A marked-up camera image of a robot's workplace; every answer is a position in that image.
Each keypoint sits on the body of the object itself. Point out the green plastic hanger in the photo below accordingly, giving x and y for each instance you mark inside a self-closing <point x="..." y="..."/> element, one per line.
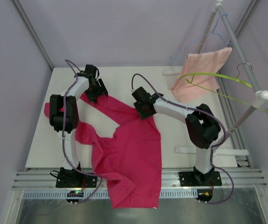
<point x="232" y="85"/>

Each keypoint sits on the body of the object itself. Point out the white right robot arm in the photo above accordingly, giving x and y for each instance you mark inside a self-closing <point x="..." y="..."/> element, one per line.
<point x="203" y="131"/>

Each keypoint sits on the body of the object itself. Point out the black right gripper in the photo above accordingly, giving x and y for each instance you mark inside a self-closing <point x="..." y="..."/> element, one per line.
<point x="142" y="110"/>

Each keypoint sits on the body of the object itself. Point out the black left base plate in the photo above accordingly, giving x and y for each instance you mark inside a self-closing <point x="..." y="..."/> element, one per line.
<point x="66" y="178"/>

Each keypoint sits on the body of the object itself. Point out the blue wire hanger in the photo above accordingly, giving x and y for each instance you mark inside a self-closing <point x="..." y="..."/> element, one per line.
<point x="175" y="56"/>

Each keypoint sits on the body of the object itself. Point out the aluminium front rail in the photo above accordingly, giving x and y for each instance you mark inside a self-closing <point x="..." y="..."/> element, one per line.
<point x="237" y="177"/>

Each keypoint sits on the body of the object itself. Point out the right electronics board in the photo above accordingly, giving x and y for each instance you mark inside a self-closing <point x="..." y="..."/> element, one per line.
<point x="204" y="195"/>

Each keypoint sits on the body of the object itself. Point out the left electronics board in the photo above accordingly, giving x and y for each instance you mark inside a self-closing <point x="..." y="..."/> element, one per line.
<point x="74" y="196"/>

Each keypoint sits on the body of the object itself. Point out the pink trousers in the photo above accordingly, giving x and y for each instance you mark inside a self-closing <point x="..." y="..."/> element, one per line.
<point x="134" y="147"/>

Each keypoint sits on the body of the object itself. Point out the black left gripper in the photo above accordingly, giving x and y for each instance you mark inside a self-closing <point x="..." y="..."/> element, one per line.
<point x="96" y="92"/>

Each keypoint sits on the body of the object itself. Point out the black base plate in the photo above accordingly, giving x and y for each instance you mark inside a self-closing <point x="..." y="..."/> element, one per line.
<point x="66" y="178"/>
<point x="194" y="179"/>

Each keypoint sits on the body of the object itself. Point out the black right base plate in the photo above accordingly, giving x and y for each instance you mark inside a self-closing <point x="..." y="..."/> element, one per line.
<point x="194" y="179"/>

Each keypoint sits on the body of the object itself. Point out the slotted cable duct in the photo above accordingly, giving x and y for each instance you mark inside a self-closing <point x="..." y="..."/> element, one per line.
<point x="100" y="194"/>

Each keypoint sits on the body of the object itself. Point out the electronics board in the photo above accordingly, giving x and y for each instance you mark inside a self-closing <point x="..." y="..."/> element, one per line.
<point x="74" y="196"/>
<point x="204" y="195"/>

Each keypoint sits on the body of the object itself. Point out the light pink towel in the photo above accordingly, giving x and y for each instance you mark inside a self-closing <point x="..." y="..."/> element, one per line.
<point x="210" y="62"/>

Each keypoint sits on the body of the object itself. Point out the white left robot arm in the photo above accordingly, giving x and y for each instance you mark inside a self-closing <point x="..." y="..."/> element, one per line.
<point x="64" y="118"/>

